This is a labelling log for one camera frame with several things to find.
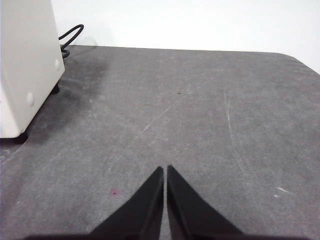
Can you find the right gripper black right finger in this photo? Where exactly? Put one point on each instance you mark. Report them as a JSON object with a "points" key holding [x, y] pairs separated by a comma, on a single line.
{"points": [[190, 215]]}

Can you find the black oven foot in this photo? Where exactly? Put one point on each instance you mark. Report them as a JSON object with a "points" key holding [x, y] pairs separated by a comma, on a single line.
{"points": [[55, 89]]}

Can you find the white Toshiba toaster oven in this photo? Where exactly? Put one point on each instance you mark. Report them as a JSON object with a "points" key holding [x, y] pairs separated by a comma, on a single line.
{"points": [[27, 50]]}

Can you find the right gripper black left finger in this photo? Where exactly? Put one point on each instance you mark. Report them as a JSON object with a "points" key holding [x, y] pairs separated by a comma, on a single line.
{"points": [[140, 215]]}

